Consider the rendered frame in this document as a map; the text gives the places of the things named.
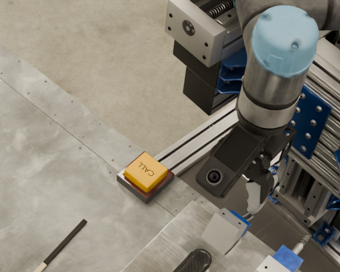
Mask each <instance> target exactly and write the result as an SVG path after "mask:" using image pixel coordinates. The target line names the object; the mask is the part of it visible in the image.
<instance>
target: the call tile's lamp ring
mask: <svg viewBox="0 0 340 272"><path fill-rule="evenodd" d="M144 152H145V151H144ZM144 152H142V153H141V154H140V155H139V156H138V157H140V156H141V155H142V154H143V153H144ZM138 157H137V158H138ZM137 158H135V159H134V160H133V161H132V162H134V161H135V160H136V159H137ZM132 162H131V163H132ZM131 163H130V164H131ZM130 164H129V165H130ZM129 165H127V166H126V167H125V168H124V169H123V170H122V171H121V172H119V173H118V174H117V175H118V176H119V177H120V178H122V179H123V180H124V181H125V182H127V183H128V184H129V185H130V186H132V187H133V188H134V189H135V190H136V191H138V192H139V193H140V194H142V195H143V196H144V197H145V198H147V199H148V198H149V197H150V196H151V195H152V194H153V193H154V192H155V191H156V190H157V189H159V188H160V187H161V186H162V185H163V184H164V183H165V182H166V181H167V180H168V179H169V178H170V177H172V176H173V175H174V173H173V172H171V171H170V170H169V169H168V173H169V174H168V175H167V176H166V177H165V178H164V179H163V180H162V181H161V182H160V183H159V184H158V185H156V186H155V187H154V188H153V189H152V190H151V191H150V192H149V193H148V194H146V193H145V192H143V191H142V190H141V189H140V188H139V187H137V186H136V185H135V184H134V183H132V182H131V181H129V179H127V178H126V177H124V176H123V175H122V174H123V173H124V170H125V169H126V168H127V167H128V166H129Z"/></svg>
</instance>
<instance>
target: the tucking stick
mask: <svg viewBox="0 0 340 272"><path fill-rule="evenodd" d="M86 223H87V221H86V220H85V219H82V221H81V222H80V223H79V224H78V225H77V226H76V227H75V228H74V229H73V231H72V232H71V233H70V234H69V235H68V236H67V237H66V238H65V239H64V240H63V241H62V242H61V243H60V244H59V245H58V246H57V248H56V249H55V250H54V251H53V252H52V253H51V254H50V255H49V256H48V257H47V258H46V259H45V260H44V261H43V262H42V263H41V264H40V266H39V267H38V268H37V269H36V270H35V271H34V272H42V270H43V269H44V268H45V267H46V266H47V265H48V264H49V263H50V262H51V261H52V260H53V259H54V258H55V256H56V255H57V254H58V253H59V252H60V251H61V250H62V249H63V248H64V247H65V246H66V245H67V244H68V243H69V241H70V240H71V239H72V238H73V237H74V236H75V235H76V234H77V233H78V232H79V231H80V230H81V229H82V228H83V226H84V225H85V224H86Z"/></svg>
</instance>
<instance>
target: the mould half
mask: <svg viewBox="0 0 340 272"><path fill-rule="evenodd" d="M212 217H213V215H212V214H210V213H209V212H207V211H206V210H205V209H203V208H202V207H201V206H200V205H198V204H197V203H196V202H195V201H192V202H190V203H189V204H188V205H187V206H186V207H185V208H184V209H183V210H182V211H181V212H180V213H179V214H178V215H177V216H176V217H175V218H174V219H173V220H172V221H171V222H170V223H169V224H168V225H167V226H166V227H165V228H164V229H163V230H162V231H161V232H160V233H159V234H158V235H157V236H156V237H155V238H154V239H153V240H152V241H151V242H150V243H149V244H148V245H147V246H146V247H145V248H144V249H143V250H142V251H141V252H140V253H139V254H138V255H137V256H136V257H135V258H134V259H133V260H132V261H131V262H130V263H129V264H128V265H127V266H126V267H125V268H124V269H123V270H122V271H121V272H173V271H174V270H175V269H176V268H177V266H178V265H179V264H180V263H181V262H182V261H183V260H184V259H185V258H186V257H187V256H188V255H189V253H190V252H193V251H195V250H197V249H203V250H206V251H207V252H209V253H210V255H211V258H212V262H211V264H210V267H209V268H208V269H207V270H206V271H205V272H255V271H256V269H257V268H258V266H259V265H260V264H261V263H262V262H263V261H264V260H265V259H266V258H267V257H266V256H264V255H263V254H262V253H260V252H259V251H258V250H257V249H255V248H254V247H253V246H251V245H250V244H249V243H248V242H246V241H245V240H244V239H243V238H239V242H238V243H237V244H236V245H235V246H234V247H233V248H232V249H231V251H230V252H229V253H228V254H227V255H223V254H222V253H220V252H219V251H218V250H217V249H215V248H214V247H213V246H212V245H211V244H209V243H208V242H207V241H205V240H204V239H203V238H202V237H201V236H202V234H203V232H204V231H205V229H206V227H207V226H208V224H209V222H210V220H211V219H212Z"/></svg>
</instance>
